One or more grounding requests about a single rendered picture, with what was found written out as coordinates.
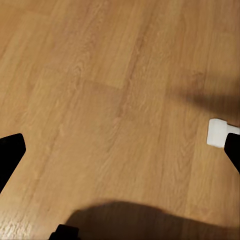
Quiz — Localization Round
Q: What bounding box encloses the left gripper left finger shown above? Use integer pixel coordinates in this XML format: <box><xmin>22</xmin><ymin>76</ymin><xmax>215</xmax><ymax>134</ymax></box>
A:
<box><xmin>0</xmin><ymin>133</ymin><xmax>26</xmax><ymax>193</ymax></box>

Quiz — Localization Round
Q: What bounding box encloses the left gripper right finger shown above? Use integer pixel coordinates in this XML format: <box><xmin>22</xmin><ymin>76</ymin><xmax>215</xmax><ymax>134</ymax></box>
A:
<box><xmin>224</xmin><ymin>133</ymin><xmax>240</xmax><ymax>173</ymax></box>

